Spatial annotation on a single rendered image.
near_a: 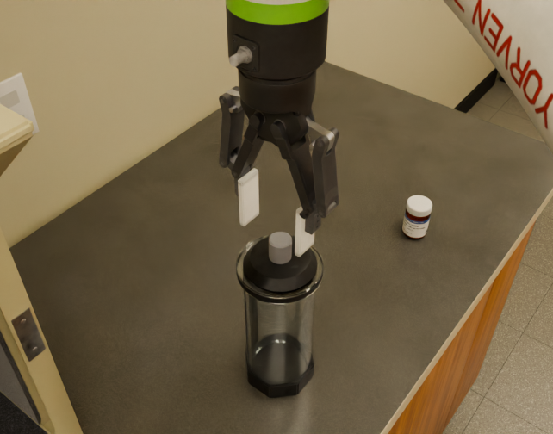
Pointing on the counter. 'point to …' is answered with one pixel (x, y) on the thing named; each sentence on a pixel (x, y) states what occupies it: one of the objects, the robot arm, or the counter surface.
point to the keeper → (28, 334)
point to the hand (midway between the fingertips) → (276, 216)
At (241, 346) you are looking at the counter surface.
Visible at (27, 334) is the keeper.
